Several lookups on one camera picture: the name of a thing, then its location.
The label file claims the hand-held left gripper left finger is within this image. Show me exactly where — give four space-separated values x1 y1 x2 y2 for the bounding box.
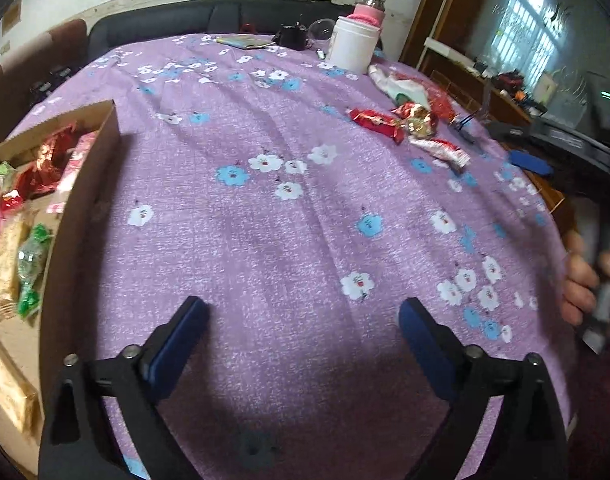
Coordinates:
39 296 211 480

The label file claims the pink thermos with knitted sleeve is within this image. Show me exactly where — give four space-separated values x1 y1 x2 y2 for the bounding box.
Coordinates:
354 0 388 28

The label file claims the white plastic jar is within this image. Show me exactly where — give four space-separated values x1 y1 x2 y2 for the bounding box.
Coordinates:
329 15 381 75

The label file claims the yellow cracker packet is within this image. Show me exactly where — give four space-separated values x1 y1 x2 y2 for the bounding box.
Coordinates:
0 332 42 435
0 210 33 321

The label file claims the white green plastic bag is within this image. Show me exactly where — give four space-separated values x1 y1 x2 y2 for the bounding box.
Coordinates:
368 64 431 106

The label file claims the person's right hand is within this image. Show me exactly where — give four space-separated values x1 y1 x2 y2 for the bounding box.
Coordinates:
560 230 610 327

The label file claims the red white strawberry snack packet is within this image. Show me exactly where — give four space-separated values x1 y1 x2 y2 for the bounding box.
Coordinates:
409 137 471 168

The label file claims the red gold label snack packet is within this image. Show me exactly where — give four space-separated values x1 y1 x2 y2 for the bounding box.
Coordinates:
0 191 26 214

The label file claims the black sofa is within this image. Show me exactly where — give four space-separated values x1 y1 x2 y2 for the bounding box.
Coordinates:
87 0 386 53

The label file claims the clear glass bowl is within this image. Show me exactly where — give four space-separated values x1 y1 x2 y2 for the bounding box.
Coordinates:
307 18 337 48

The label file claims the red cartoon snack packet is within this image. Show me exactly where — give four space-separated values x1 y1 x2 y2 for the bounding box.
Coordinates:
348 108 406 145

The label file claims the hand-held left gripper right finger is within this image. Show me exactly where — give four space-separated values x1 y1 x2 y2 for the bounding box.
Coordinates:
398 297 568 480

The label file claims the thin booklet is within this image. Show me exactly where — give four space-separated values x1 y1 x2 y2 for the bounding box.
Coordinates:
215 34 276 51

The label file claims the clear green candy packet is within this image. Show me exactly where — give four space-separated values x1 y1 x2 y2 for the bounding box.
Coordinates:
16 224 54 318

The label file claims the purple floral tablecloth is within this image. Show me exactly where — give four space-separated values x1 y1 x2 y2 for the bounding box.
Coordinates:
5 32 576 480

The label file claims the brown cardboard box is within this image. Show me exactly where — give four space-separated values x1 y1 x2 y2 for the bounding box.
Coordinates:
0 100 122 463

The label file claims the dark red foil snack packet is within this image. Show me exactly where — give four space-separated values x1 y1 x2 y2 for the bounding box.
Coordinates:
15 127 78 201

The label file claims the large wall mirror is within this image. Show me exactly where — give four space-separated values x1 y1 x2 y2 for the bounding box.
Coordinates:
465 0 610 126

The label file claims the green snack packet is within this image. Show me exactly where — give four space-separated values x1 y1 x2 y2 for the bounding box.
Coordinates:
0 160 18 193

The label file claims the wooden sideboard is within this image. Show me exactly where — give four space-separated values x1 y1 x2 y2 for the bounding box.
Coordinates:
400 0 576 231

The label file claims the red gold foil snack packet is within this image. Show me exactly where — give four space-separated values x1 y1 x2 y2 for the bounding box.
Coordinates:
390 101 438 140

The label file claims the small black device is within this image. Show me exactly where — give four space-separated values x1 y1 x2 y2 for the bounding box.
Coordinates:
274 24 308 51

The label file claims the small pink snack packet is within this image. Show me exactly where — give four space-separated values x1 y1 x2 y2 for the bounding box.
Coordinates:
59 131 102 196

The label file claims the small wall plaque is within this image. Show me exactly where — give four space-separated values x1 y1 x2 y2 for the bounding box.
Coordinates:
2 0 23 36

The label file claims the red plastic bag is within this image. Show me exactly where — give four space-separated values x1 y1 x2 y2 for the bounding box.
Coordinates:
420 82 458 123

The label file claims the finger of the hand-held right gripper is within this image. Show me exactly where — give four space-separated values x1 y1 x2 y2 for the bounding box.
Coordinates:
505 150 556 178

